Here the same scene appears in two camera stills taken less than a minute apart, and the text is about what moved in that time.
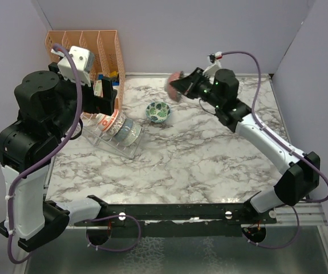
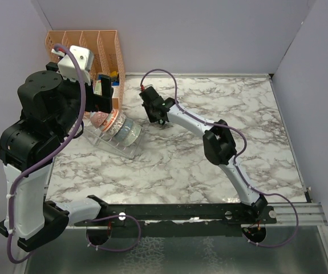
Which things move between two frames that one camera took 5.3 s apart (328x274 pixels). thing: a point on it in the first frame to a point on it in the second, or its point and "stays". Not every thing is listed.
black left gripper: [97, 104] stays
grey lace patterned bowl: [117, 126] stays
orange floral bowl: [105, 121] stays
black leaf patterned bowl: [174, 93] to [97, 117]
